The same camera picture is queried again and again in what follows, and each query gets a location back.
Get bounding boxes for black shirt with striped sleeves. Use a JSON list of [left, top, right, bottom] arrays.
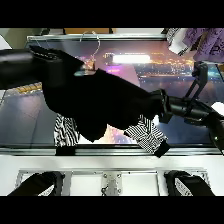
[[39, 49, 171, 159]]

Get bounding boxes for clothes hanger with silver hook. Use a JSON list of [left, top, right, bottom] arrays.
[[74, 30, 101, 76]]

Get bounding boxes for white black patterned garment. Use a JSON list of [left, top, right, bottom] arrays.
[[165, 28, 188, 56]]

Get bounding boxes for purple garment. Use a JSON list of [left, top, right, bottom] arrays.
[[182, 28, 224, 64]]

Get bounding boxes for silver frame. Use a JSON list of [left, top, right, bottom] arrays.
[[0, 33, 224, 196]]

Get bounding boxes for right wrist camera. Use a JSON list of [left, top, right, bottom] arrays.
[[191, 61, 210, 101]]

